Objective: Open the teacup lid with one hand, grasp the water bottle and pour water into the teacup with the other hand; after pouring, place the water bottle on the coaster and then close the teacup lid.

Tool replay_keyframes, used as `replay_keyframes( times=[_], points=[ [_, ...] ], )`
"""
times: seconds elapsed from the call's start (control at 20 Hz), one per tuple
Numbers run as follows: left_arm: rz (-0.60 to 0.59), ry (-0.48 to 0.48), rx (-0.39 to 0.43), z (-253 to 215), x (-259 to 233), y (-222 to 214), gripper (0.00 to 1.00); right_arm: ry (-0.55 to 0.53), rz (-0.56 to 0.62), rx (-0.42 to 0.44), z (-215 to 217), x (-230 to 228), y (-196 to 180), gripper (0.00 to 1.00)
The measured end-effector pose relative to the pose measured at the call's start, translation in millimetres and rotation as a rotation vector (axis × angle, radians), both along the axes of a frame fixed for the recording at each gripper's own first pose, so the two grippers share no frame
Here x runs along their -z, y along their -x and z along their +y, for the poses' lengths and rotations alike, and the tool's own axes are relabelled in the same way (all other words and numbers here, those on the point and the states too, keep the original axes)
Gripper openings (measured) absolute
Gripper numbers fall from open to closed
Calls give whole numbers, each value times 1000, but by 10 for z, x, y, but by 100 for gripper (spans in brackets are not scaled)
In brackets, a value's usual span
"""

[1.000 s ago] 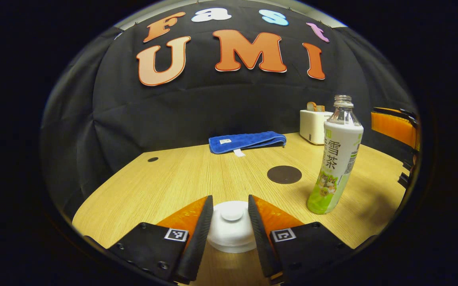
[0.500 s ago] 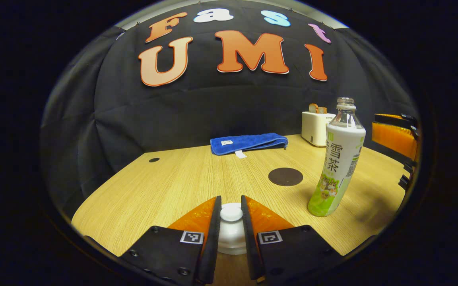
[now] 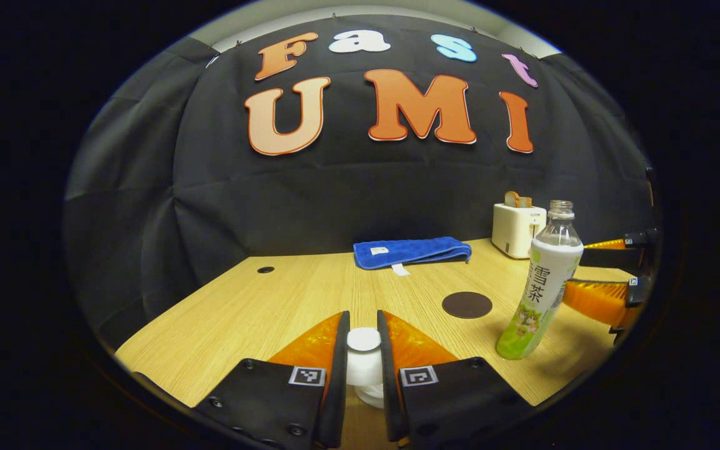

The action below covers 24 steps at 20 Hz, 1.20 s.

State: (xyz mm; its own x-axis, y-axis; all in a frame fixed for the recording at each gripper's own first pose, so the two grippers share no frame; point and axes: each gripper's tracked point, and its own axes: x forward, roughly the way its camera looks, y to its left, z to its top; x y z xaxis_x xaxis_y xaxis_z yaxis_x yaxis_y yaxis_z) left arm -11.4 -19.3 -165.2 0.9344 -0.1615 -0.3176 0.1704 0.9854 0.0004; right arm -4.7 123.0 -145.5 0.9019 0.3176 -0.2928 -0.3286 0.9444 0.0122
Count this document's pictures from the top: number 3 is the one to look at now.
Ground dark brown round coaster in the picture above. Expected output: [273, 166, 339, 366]
[441, 291, 494, 320]

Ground black backdrop cloth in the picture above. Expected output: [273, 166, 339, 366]
[63, 14, 661, 351]

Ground clear water bottle green label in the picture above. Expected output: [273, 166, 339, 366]
[496, 200, 584, 361]

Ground blue towel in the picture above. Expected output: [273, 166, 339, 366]
[353, 236, 473, 277]

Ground white teacup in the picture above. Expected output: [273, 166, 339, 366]
[354, 382, 388, 410]

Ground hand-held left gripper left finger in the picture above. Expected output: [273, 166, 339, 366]
[193, 310, 352, 450]

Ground white toaster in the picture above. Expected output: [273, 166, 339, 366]
[491, 203, 548, 260]

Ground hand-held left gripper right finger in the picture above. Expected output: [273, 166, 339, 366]
[376, 309, 534, 444]

